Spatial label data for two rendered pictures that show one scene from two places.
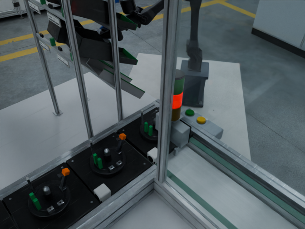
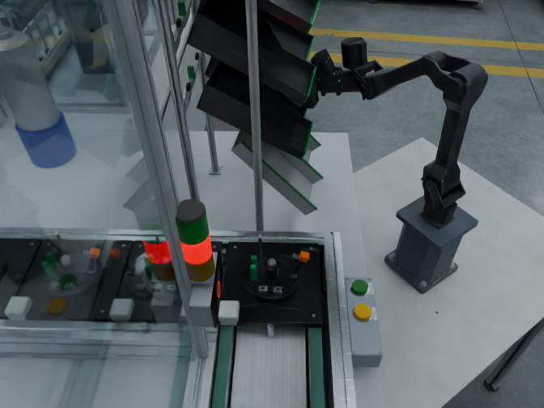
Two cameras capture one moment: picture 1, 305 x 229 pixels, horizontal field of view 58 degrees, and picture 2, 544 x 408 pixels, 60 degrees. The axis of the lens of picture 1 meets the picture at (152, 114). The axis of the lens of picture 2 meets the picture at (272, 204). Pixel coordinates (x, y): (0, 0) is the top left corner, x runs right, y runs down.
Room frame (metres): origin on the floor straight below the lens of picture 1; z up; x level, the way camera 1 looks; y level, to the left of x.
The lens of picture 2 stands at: (0.38, -0.51, 1.94)
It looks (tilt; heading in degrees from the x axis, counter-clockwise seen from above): 46 degrees down; 46
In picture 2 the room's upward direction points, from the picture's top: 1 degrees counter-clockwise
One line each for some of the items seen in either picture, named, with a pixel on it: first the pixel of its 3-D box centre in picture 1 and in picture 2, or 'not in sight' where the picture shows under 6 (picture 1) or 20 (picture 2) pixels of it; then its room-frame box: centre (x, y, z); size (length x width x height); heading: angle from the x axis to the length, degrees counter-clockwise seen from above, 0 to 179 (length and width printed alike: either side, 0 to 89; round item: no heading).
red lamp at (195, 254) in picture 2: not in sight; (195, 243); (0.64, -0.06, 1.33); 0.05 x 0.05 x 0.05
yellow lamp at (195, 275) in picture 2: not in sight; (199, 261); (0.64, -0.06, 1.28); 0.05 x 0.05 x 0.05
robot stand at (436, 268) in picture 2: not in sight; (427, 241); (1.25, -0.22, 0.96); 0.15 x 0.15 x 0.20; 81
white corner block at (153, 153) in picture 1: (154, 156); (228, 312); (0.72, -0.01, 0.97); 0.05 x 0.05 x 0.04; 44
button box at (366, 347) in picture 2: not in sight; (360, 320); (0.95, -0.23, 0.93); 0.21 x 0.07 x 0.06; 44
